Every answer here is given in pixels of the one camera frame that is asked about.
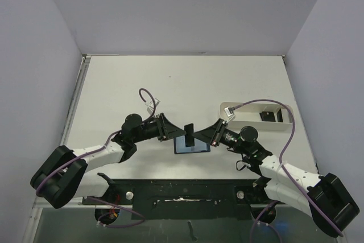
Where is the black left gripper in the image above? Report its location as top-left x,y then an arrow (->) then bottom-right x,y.
133,113 -> 185,143

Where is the blue leather card holder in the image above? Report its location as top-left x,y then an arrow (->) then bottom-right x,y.
173,136 -> 210,154

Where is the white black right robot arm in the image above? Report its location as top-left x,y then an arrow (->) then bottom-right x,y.
193,119 -> 360,238

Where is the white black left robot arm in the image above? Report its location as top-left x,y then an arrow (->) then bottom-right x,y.
30,113 -> 186,209

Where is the black card in tray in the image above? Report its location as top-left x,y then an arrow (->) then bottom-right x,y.
259,112 -> 276,122

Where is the white plastic card tray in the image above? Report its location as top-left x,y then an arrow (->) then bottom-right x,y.
220,102 -> 292,132

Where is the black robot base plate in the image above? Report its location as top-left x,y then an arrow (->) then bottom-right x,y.
100,179 -> 271,220

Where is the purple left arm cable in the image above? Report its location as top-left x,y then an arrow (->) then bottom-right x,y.
35,88 -> 157,229

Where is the aluminium frame rail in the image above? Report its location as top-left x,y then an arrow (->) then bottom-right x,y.
32,197 -> 83,209

